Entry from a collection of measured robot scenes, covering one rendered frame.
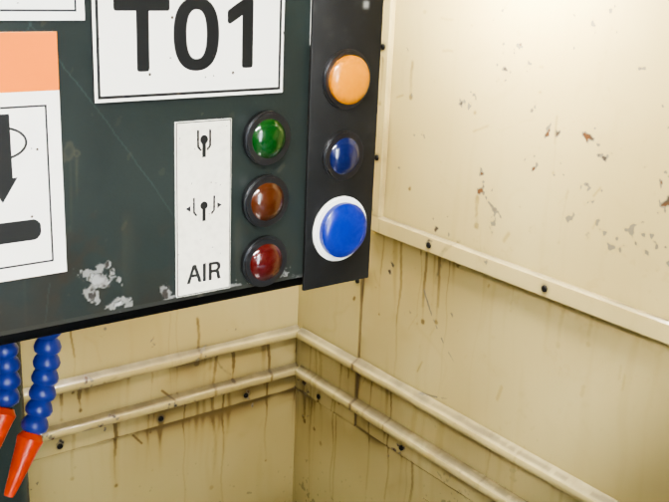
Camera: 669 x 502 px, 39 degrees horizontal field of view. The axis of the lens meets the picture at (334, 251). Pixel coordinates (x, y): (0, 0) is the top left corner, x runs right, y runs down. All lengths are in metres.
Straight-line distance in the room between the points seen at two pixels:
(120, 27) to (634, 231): 0.93
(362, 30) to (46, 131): 0.17
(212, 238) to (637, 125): 0.85
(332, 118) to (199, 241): 0.10
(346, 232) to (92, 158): 0.15
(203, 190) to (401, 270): 1.15
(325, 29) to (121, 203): 0.13
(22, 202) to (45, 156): 0.02
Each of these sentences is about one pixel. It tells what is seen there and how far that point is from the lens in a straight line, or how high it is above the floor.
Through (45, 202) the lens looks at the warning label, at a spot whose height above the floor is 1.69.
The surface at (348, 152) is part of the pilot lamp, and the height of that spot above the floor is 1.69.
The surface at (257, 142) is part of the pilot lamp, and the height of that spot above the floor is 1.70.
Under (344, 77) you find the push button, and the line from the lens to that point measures 0.49.
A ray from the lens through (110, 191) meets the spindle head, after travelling 0.44.
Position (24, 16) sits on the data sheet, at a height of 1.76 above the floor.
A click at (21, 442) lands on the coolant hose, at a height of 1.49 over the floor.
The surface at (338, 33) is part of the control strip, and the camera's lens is 0.49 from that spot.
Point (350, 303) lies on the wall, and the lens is 1.72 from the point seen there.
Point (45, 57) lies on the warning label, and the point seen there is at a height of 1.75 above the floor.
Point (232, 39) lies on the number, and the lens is 0.46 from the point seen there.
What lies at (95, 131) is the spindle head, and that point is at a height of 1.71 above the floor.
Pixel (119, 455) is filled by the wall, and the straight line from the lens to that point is 1.79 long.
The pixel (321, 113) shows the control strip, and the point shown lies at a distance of 0.49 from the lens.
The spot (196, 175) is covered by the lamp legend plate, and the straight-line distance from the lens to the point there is 0.46.
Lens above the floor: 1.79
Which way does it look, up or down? 17 degrees down
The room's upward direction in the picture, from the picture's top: 2 degrees clockwise
